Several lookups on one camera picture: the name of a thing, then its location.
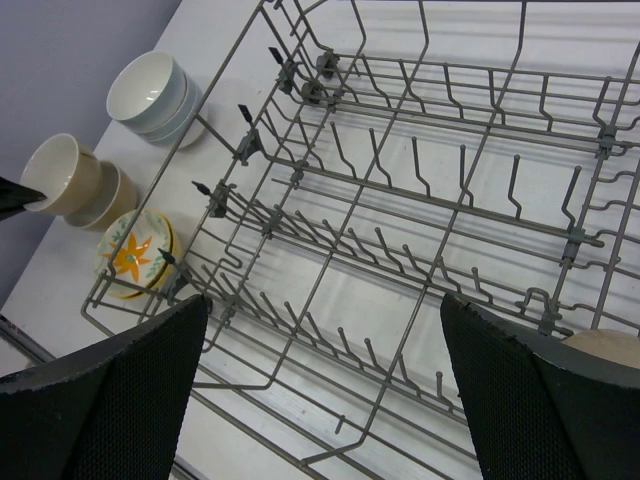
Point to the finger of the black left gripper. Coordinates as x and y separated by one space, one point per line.
14 197

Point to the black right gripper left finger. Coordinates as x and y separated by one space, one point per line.
113 410

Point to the beige bowl with flower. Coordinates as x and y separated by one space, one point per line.
117 196

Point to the orange green floral bowl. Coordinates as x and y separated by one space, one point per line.
112 240

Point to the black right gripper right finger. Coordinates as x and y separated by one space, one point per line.
536 408

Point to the light blue bowl rack end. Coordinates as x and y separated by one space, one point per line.
147 92

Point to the yellow dotted bowl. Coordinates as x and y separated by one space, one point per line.
140 261

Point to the light blue bowl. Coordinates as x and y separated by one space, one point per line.
186 131
192 95

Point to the plain beige bowl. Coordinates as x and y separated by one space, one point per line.
618 347

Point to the grey wire dish rack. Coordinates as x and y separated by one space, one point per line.
360 160

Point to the beige bowl with plant drawing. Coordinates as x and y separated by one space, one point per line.
66 172

